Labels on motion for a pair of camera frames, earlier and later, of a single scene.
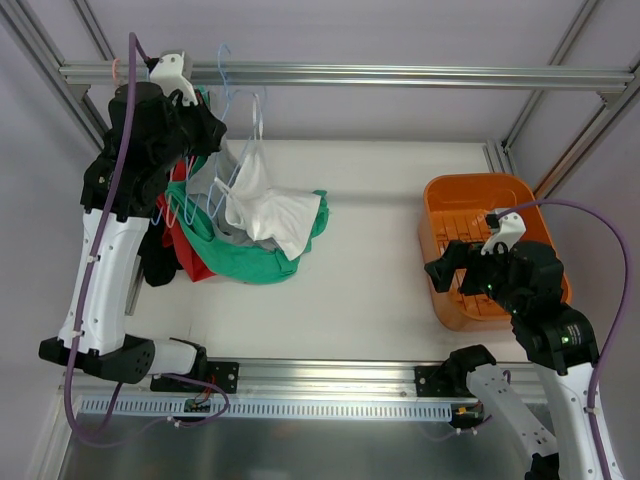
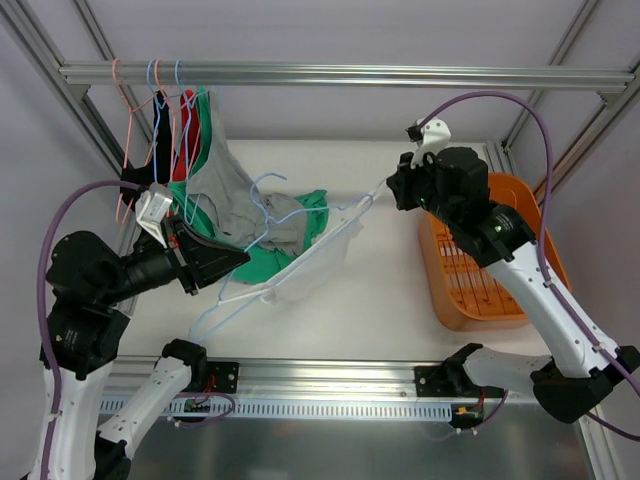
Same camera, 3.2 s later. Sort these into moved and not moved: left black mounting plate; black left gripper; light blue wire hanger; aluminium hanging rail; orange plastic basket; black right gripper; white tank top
Moved: black left gripper; light blue wire hanger; white tank top; black right gripper
Not moved: left black mounting plate; orange plastic basket; aluminium hanging rail
